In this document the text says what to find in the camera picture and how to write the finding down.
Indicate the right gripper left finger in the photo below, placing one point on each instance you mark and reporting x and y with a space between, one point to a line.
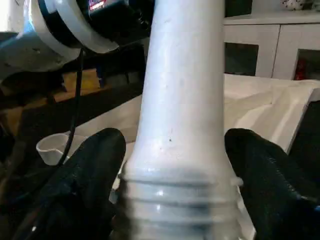
80 190

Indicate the red bottle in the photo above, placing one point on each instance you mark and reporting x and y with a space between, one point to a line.
300 70

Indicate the white plastic table leg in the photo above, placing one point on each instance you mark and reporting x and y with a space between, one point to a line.
180 100

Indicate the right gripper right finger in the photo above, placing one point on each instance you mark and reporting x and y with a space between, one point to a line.
275 190

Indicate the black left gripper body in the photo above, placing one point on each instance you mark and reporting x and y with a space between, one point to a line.
120 22

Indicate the white cabinet with glass doors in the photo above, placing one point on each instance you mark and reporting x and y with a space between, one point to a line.
260 40

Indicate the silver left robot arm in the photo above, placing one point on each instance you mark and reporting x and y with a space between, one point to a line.
25 50

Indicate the black mat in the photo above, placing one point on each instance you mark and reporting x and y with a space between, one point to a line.
45 117

